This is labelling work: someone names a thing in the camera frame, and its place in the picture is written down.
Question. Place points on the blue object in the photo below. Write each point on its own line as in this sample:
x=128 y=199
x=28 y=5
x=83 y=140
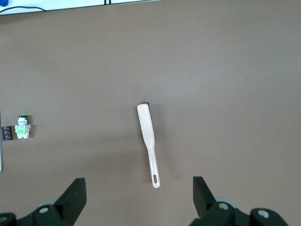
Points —
x=3 y=2

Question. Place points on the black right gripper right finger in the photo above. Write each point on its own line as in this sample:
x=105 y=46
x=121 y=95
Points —
x=207 y=202

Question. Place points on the dark brown electronic component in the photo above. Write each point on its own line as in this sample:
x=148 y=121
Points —
x=6 y=133

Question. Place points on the brown table mat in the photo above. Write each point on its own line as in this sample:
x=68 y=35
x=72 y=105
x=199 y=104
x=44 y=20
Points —
x=211 y=70

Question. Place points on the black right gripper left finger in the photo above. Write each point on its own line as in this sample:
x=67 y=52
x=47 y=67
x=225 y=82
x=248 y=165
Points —
x=70 y=200

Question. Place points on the white green push-button switch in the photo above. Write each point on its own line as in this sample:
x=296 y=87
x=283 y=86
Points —
x=22 y=130

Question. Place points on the beige brush with black bristles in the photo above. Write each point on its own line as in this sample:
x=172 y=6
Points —
x=147 y=127

